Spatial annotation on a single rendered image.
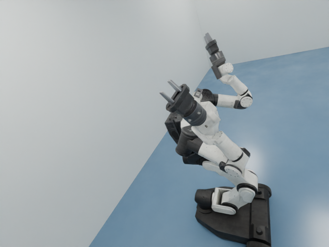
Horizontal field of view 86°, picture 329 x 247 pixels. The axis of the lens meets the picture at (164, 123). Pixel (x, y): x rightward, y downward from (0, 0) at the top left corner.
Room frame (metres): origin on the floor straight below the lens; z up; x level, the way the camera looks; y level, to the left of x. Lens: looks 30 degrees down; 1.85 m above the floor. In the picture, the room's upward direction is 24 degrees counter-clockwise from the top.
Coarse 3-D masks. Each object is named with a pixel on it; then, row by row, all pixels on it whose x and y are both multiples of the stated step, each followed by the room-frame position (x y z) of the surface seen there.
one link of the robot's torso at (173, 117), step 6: (204, 102) 1.01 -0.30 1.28; (210, 102) 0.99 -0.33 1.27; (204, 108) 0.94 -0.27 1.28; (210, 108) 0.94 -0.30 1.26; (216, 108) 0.96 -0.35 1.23; (174, 114) 1.03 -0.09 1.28; (216, 114) 0.94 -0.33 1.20; (168, 120) 0.99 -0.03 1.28; (174, 120) 0.90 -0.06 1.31; (180, 120) 0.93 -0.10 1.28; (168, 126) 0.97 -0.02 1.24; (174, 126) 0.95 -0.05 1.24; (180, 126) 0.89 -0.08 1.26; (216, 126) 0.89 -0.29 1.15; (168, 132) 0.99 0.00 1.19; (174, 132) 0.96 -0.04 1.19; (180, 132) 0.93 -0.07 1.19; (210, 132) 0.81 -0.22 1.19; (216, 132) 0.86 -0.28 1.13; (174, 138) 0.97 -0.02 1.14
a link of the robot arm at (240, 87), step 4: (236, 80) 1.05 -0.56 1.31; (232, 84) 1.05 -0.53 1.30; (236, 84) 1.04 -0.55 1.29; (240, 84) 1.04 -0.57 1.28; (236, 88) 1.04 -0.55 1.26; (240, 88) 1.03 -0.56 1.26; (244, 88) 1.02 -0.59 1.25; (236, 92) 1.05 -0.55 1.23; (240, 92) 1.03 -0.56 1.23; (244, 92) 1.02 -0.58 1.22; (248, 92) 1.01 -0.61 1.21; (240, 96) 1.04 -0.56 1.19; (244, 96) 1.01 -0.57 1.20; (248, 96) 0.99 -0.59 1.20
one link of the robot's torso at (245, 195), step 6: (228, 192) 0.95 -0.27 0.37; (234, 192) 0.89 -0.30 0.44; (240, 192) 0.77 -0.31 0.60; (246, 192) 0.74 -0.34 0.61; (252, 192) 0.73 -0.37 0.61; (222, 198) 0.95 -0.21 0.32; (228, 198) 0.90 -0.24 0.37; (234, 198) 0.84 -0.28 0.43; (240, 198) 0.78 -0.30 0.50; (246, 198) 0.75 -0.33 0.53; (252, 198) 0.73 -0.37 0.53; (222, 204) 0.90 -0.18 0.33; (228, 204) 0.87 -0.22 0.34; (234, 204) 0.85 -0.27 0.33; (240, 204) 0.82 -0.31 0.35
